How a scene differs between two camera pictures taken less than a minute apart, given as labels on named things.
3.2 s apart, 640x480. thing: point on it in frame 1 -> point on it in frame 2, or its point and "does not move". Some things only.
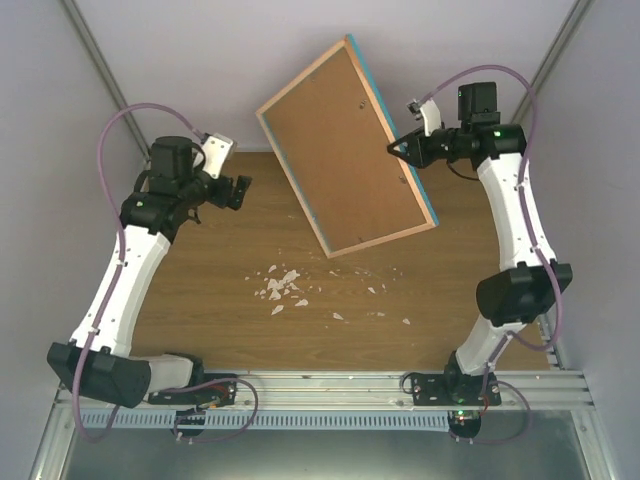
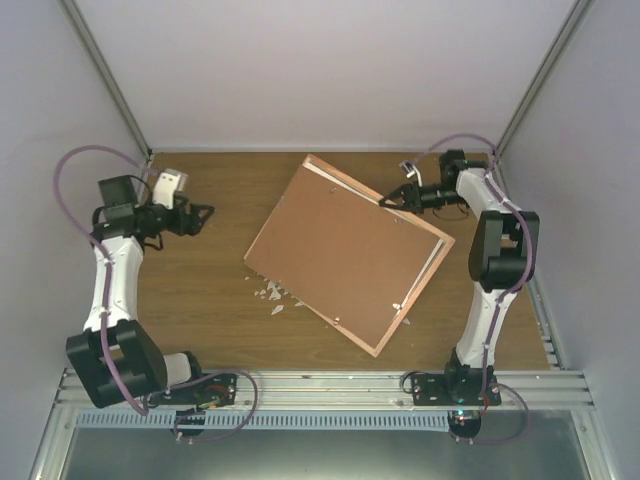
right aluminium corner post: x=571 y=24 does not move
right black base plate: x=452 y=389 does not move
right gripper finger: x=409 y=139 -> x=402 y=189
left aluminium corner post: x=109 y=79 does not move
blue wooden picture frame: x=350 y=42 -> x=356 y=263
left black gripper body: x=221 y=196 -> x=178 y=226
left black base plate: x=211 y=395 does not move
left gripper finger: x=243 y=182 -> x=203 y=210
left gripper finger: x=239 y=187 -> x=202 y=215
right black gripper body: x=430 y=156 -> x=420 y=202
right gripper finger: x=412 y=154 -> x=397 y=202
